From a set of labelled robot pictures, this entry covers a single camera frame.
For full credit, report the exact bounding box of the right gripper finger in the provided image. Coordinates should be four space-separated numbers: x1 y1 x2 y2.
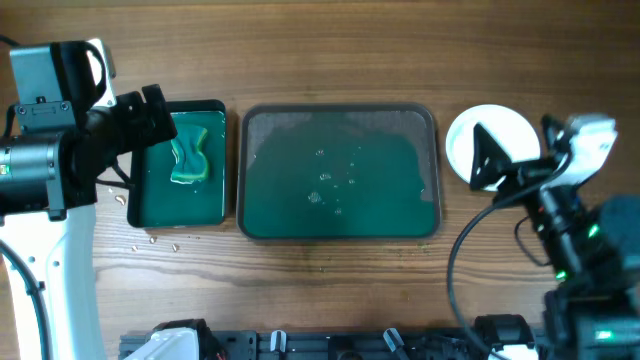
469 123 512 190
541 114 568 158

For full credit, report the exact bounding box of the white plate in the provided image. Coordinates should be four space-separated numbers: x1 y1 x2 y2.
445 104 541 184

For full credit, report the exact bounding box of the green yellow sponge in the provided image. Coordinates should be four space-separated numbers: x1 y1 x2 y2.
170 124 210 184

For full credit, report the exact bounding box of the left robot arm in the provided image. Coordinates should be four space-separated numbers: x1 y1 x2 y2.
1 39 177 359

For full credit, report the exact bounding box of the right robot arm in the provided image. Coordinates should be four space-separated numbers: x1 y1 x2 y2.
470 114 639 359

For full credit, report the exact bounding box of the large dark serving tray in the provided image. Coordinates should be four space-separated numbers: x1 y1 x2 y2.
236 103 442 242

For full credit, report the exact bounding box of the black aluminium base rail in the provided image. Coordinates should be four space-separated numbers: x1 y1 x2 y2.
118 327 564 360

